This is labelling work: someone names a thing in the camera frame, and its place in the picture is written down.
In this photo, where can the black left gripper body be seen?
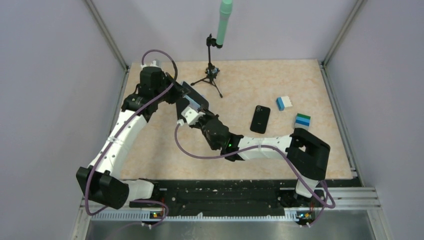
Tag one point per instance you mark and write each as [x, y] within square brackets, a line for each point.
[174, 93]

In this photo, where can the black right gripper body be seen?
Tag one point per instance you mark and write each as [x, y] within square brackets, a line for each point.
[203, 121]

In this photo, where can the light blue phone case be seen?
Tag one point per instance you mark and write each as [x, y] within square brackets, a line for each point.
[197, 101]

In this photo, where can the black phone case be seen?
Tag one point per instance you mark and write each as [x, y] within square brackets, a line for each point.
[260, 119]

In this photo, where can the black smartphone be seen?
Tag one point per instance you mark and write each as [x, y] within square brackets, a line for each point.
[181, 105]

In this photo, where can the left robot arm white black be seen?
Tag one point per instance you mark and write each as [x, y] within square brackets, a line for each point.
[100, 181]

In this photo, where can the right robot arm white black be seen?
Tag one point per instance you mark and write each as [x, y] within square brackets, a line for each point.
[306, 154]

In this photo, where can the black mini tripod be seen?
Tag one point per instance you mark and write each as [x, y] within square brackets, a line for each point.
[211, 71]

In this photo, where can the blue white toy block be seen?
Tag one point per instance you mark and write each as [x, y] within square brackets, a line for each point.
[283, 102]

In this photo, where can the green blue grey block stack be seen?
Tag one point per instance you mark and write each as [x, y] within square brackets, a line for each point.
[302, 121]

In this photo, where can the mint green microphone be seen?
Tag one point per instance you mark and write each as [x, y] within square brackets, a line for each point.
[225, 10]

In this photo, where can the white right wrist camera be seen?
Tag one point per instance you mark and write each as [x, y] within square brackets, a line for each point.
[191, 116]

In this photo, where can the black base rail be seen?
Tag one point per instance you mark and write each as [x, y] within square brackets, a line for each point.
[228, 198]

